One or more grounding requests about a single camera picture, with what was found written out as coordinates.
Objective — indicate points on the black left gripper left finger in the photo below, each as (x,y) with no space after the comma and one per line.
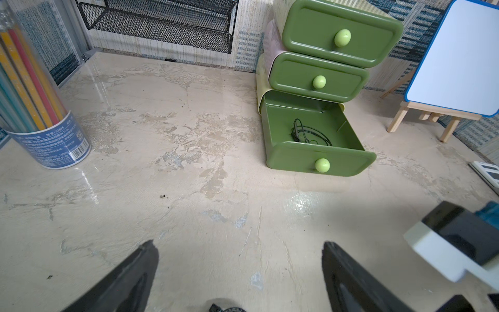
(126,287)

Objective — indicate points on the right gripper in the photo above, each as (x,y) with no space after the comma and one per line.
(459,303)

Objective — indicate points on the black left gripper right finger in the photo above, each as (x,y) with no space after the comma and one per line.
(352,288)

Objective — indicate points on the green drawer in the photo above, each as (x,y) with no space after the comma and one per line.
(346,157)
(350,32)
(313,77)

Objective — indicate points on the green drawer cabinet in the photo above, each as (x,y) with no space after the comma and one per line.
(273,46)

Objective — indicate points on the white calculator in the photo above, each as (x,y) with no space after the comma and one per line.
(488,172)

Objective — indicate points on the pencil cup blue lid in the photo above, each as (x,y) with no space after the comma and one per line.
(32,111)

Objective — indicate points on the blue framed whiteboard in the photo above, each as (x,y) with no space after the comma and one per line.
(459,70)

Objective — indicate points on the black wire mesh shelf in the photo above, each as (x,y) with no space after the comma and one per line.
(208,25)

